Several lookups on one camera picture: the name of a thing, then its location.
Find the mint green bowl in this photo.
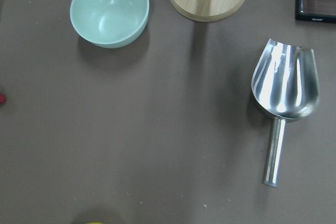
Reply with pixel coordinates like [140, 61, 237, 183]
[69, 0, 150, 49]

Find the steel ice scoop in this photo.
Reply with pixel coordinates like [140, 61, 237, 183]
[251, 39, 320, 187]

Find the red strawberry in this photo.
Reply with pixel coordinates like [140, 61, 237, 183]
[0, 93, 6, 104]

